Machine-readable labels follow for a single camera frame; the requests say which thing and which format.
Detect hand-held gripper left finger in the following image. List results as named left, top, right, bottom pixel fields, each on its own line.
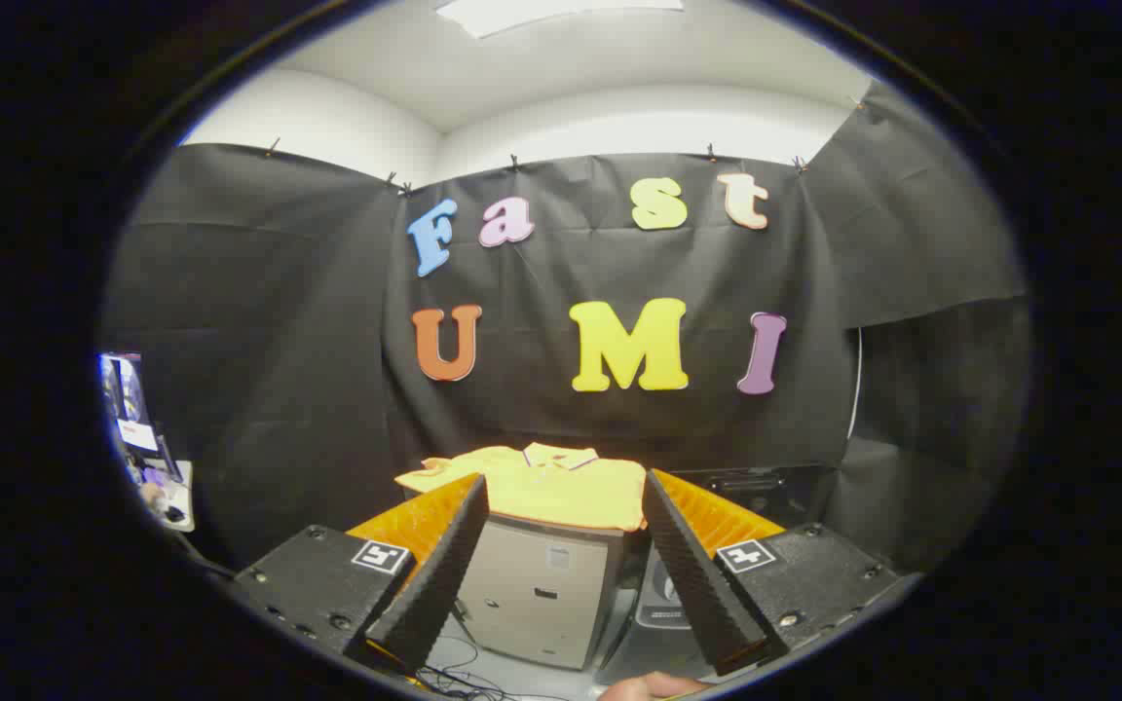
left=233, top=473, right=492, bottom=675

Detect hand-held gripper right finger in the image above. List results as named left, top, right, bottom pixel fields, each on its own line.
left=641, top=468, right=922, bottom=678

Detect grey washing machine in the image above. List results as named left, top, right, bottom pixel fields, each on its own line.
left=595, top=465, right=840, bottom=683

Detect yellow polo shirt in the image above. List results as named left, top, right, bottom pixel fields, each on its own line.
left=395, top=442, right=648, bottom=533

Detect white side desk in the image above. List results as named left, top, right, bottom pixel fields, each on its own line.
left=137, top=458, right=197, bottom=533

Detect black backdrop cloth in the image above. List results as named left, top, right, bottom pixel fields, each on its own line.
left=98, top=78, right=1034, bottom=585

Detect computer monitor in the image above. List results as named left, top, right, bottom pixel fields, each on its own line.
left=98, top=352, right=161, bottom=455

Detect black floor cables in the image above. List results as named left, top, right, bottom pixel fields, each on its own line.
left=415, top=628, right=547, bottom=701

